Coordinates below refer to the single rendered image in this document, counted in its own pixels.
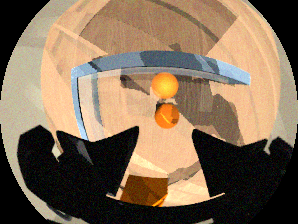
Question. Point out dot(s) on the brown ball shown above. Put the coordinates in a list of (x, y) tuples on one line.
[(167, 115)]

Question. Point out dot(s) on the clear glass corner walls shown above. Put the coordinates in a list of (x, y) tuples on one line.
[(87, 87)]

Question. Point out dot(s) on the translucent orange ball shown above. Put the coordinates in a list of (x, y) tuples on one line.
[(164, 85)]

